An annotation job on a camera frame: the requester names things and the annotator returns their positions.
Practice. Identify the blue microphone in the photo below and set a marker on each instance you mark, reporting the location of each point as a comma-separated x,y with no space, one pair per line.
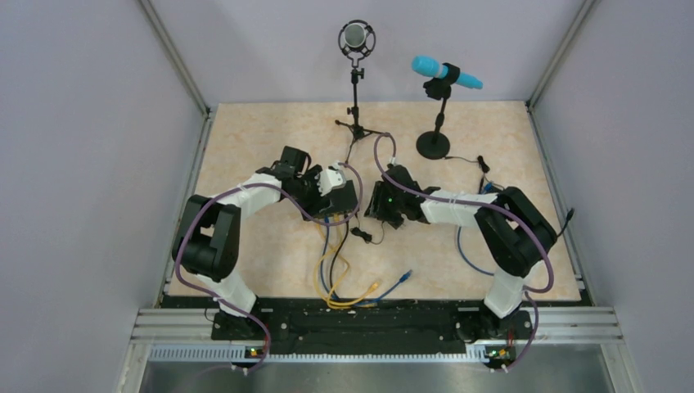
434,145

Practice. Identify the silver condenser microphone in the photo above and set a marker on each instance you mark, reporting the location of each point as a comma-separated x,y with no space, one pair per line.
357,37

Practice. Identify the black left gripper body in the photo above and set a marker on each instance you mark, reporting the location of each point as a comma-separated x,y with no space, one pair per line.
306,192

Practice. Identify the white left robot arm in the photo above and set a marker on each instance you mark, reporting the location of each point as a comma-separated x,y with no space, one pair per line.
207,242

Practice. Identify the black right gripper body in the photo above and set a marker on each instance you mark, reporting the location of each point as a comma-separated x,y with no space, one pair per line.
393,210

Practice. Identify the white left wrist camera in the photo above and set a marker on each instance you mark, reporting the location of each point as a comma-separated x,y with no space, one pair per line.
330,179

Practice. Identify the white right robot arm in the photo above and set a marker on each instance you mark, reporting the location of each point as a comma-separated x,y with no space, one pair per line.
515,232

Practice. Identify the black tripod microphone stand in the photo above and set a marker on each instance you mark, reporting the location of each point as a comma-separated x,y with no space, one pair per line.
357,130

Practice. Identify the black network switch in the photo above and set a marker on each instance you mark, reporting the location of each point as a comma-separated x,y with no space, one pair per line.
340,201

